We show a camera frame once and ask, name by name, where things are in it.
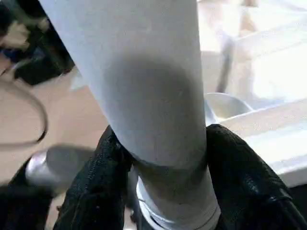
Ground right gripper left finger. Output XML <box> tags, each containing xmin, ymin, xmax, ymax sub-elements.
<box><xmin>52</xmin><ymin>124</ymin><xmax>133</xmax><ymax>230</ymax></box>

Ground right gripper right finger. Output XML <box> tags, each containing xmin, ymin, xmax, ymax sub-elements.
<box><xmin>205</xmin><ymin>123</ymin><xmax>307</xmax><ymax>230</ymax></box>

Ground white plastic table leg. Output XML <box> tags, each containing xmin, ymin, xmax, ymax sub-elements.
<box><xmin>39</xmin><ymin>0</ymin><xmax>222</xmax><ymax>226</ymax></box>

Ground white plastic table top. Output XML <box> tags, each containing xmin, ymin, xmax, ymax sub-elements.
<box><xmin>129</xmin><ymin>0</ymin><xmax>307</xmax><ymax>230</ymax></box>

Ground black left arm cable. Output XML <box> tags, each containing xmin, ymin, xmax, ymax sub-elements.
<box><xmin>0</xmin><ymin>79</ymin><xmax>49</xmax><ymax>147</ymax></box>

